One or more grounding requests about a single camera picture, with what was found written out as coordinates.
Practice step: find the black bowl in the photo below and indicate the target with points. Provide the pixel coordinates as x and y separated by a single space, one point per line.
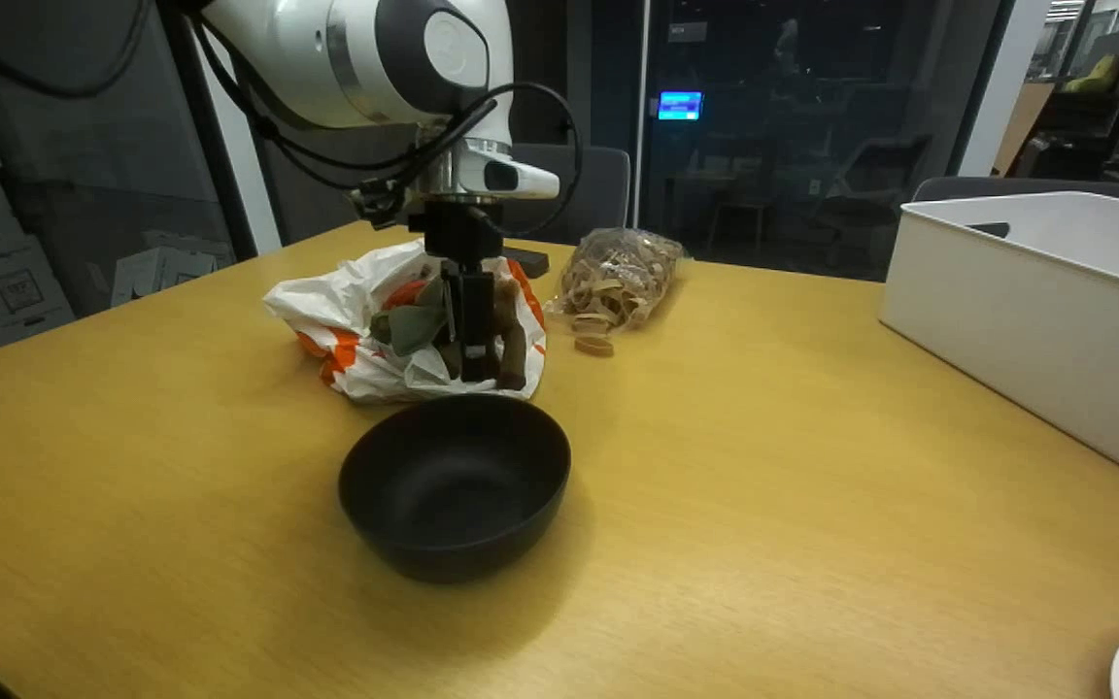
457 486

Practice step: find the clear bag of tan rings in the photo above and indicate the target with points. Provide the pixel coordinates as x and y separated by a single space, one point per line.
620 276

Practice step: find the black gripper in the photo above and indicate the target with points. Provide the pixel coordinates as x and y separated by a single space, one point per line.
466 236

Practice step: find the white rectangular box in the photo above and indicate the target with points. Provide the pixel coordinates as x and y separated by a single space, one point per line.
1039 323

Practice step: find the white orange plastic bag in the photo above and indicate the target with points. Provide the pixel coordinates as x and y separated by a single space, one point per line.
341 303

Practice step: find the blue lit monitor screen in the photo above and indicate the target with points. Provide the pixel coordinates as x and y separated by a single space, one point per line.
677 105

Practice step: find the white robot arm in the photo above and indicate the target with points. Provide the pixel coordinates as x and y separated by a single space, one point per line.
353 59

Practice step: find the white frame post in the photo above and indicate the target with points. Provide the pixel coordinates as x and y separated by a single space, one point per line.
242 170

